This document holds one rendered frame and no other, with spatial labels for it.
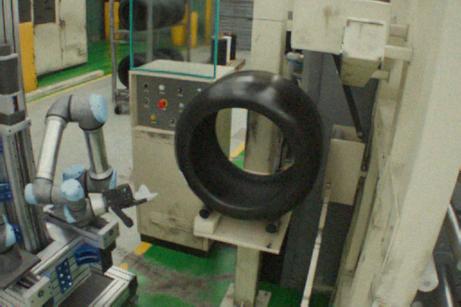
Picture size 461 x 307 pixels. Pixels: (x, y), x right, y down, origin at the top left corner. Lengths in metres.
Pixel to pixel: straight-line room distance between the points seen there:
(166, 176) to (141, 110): 0.45
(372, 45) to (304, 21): 0.20
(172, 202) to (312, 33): 1.82
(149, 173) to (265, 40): 1.28
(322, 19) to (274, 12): 0.67
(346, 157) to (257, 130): 0.42
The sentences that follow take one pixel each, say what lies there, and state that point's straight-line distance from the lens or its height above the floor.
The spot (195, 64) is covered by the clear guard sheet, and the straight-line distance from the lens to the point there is 2.23.
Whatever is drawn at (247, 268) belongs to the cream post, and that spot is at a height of 0.34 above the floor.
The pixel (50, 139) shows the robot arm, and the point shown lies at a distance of 1.57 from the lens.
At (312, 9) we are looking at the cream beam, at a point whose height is 1.74.
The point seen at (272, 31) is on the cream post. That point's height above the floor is 1.61.
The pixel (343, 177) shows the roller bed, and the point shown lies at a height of 1.03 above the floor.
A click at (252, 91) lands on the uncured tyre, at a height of 1.44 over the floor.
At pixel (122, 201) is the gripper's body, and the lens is 1.50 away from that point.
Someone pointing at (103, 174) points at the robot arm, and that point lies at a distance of 1.83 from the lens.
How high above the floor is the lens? 1.79
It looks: 22 degrees down
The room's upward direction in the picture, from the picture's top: 3 degrees clockwise
